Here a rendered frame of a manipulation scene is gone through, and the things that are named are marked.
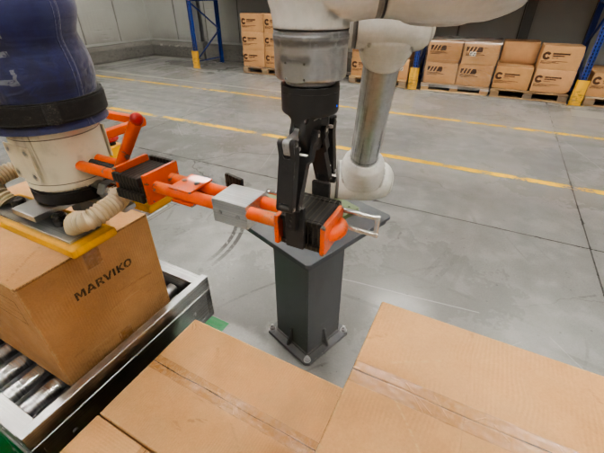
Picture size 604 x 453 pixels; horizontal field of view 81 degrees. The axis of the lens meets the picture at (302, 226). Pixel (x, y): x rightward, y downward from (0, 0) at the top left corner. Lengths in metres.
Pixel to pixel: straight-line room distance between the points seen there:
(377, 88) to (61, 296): 1.03
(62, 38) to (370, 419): 0.85
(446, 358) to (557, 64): 7.12
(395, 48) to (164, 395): 1.15
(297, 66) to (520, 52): 7.73
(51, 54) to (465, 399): 0.94
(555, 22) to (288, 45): 8.56
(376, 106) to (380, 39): 0.22
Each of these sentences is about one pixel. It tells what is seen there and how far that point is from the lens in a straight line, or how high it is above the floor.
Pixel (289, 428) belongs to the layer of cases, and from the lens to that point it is 1.12.
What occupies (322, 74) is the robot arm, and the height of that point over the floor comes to 1.46.
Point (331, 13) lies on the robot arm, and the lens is 0.43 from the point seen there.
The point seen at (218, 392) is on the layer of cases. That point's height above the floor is 0.54.
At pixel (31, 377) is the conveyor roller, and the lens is 1.46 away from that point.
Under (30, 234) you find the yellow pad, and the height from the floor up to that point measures 1.13.
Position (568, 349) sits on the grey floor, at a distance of 2.39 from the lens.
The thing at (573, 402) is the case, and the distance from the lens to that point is 0.83.
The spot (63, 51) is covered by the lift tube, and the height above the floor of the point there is 1.45.
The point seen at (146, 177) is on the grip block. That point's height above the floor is 1.27.
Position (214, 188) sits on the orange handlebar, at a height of 1.25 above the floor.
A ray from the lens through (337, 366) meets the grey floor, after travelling 1.89.
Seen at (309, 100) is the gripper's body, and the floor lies 1.43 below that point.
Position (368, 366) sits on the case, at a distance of 0.74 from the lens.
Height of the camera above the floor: 1.54
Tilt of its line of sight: 33 degrees down
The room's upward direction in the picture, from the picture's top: straight up
